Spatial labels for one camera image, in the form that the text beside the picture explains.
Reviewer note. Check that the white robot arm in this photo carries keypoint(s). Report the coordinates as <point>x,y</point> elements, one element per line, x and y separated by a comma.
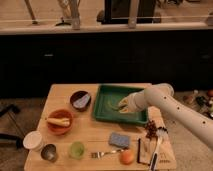
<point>161,96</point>

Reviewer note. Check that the white cup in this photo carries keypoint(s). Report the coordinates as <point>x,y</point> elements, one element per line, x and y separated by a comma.
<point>33,141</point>

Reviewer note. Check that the dark cabinet counter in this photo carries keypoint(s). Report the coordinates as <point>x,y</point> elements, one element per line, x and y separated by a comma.
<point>31,63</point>

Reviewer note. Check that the grey cloth in bowl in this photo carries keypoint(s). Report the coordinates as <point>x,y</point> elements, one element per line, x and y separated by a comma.
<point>81,101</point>

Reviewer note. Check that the silver fork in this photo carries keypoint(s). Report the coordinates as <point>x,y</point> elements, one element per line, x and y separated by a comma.
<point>101,154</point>

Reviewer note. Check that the white dish brush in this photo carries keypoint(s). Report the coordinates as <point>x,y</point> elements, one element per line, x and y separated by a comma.
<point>161,134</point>

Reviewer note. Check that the green plastic tray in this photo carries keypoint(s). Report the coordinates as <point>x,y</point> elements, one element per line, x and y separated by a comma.
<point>112,94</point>

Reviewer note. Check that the metal cup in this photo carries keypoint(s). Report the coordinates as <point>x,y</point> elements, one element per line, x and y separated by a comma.
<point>49,153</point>

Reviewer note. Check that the green pepper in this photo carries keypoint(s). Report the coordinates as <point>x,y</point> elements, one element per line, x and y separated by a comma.
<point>113,107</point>

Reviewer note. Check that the green cup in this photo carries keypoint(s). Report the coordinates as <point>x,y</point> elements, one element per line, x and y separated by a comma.
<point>76,150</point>

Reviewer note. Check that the orange fruit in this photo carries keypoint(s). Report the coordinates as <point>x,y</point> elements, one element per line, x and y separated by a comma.
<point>127,157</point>

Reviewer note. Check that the orange bowl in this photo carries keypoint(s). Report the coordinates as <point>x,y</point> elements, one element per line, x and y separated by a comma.
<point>61,113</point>

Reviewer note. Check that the slice of bread toy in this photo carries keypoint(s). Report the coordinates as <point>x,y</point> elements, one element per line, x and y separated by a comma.
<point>145,150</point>

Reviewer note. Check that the dark brown bowl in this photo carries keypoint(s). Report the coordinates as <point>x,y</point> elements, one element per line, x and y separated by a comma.
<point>75,95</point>

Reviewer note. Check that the blue sponge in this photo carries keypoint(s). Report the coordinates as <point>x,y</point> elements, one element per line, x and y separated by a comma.
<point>118,140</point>

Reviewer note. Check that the yellow corn cob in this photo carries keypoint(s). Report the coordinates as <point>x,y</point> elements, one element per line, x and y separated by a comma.
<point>63,122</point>

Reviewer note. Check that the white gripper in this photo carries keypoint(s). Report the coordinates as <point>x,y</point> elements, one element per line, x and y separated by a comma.
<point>136,102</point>

